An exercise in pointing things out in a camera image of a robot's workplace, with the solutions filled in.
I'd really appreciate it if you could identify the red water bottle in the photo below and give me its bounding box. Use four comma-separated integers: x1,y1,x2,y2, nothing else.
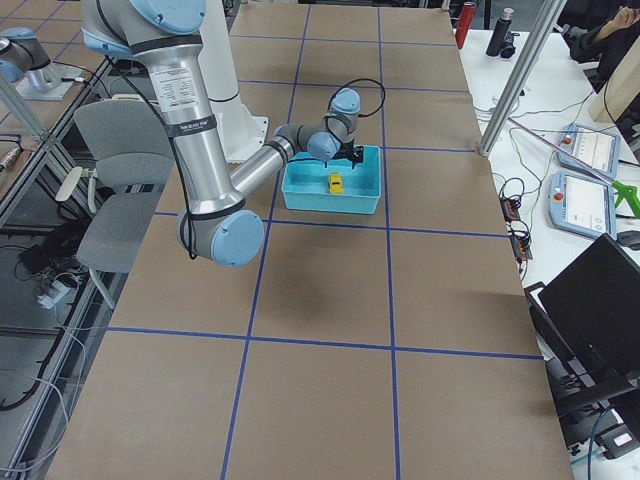
455,1,476,49

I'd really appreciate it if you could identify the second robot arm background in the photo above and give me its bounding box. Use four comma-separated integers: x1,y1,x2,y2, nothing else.
1,27,83,101

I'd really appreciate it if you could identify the seated person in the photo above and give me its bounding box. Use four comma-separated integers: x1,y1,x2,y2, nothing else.
570,6,639,92

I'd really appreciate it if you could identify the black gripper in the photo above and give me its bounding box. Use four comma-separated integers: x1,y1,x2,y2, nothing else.
323,142,364,168

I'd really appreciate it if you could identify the far teach pendant tablet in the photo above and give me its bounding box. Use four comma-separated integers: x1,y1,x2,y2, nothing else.
558,123,621,176

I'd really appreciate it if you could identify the black water bottle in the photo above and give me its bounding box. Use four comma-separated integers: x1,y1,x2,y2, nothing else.
485,7,514,57

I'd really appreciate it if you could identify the grey office chair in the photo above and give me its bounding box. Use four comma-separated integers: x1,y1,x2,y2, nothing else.
56,99,175,309

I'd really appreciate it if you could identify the black computer mouse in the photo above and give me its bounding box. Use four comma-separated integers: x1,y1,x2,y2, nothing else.
616,230,640,251

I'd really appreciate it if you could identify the light blue plastic bin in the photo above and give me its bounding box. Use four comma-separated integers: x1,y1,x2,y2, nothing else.
281,145,382,215

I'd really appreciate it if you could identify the aluminium frame post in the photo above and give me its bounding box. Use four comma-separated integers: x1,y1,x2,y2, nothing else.
478,0,566,157

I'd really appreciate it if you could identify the yellow beetle toy car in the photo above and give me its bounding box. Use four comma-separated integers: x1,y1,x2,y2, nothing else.
328,172,344,195

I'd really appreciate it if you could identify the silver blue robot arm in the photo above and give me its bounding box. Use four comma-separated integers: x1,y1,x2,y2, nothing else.
82,1,363,267

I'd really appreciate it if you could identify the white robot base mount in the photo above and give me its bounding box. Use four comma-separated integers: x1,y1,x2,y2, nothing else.
199,0,268,163

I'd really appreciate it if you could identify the near teach pendant tablet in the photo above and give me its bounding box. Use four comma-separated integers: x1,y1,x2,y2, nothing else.
548,170,617,239

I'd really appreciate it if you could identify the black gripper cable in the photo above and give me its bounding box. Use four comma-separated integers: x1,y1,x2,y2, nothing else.
342,78,387,119

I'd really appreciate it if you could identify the black laptop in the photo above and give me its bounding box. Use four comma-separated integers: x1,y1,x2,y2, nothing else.
537,232,640,416

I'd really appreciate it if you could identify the metal rod with green clip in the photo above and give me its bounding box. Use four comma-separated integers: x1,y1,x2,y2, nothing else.
508,117,640,218

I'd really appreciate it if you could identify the teach pendant tablet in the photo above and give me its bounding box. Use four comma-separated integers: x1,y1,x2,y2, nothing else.
558,123,621,176
548,170,617,239

